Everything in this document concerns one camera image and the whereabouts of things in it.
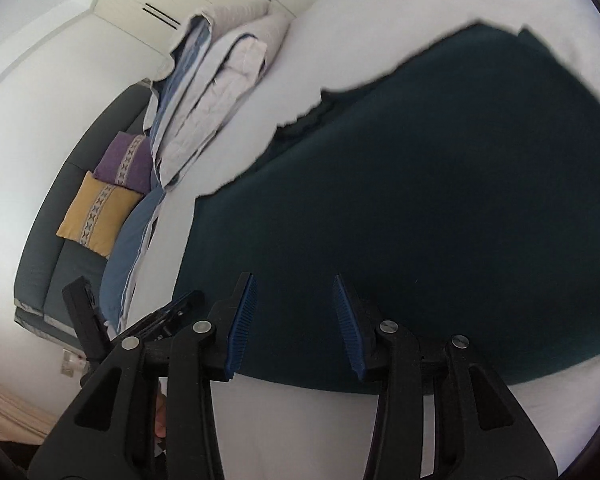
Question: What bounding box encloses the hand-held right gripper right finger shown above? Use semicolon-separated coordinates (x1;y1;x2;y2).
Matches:
332;275;558;480

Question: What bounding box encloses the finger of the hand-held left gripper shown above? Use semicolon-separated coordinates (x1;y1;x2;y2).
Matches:
115;290;206;347
62;277;112;363

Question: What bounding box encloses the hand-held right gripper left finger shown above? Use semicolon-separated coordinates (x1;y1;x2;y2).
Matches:
27;272;257;480

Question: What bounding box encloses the dark green sweater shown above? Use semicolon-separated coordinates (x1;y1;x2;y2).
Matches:
172;22;600;395

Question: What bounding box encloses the large blue pillow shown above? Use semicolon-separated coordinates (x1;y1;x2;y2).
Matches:
100;187;168;331

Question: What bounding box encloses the yellow patterned cushion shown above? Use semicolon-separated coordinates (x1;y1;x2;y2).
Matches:
56;171;142;259

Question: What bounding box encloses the purple patterned cushion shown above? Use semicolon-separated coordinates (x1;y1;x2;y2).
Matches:
94;132;153;195

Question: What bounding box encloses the folded grey blue duvet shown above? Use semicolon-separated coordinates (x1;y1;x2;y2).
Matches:
142;2;293;188

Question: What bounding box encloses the bed with grey sheet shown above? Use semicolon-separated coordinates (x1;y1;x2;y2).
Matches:
15;0;600;480

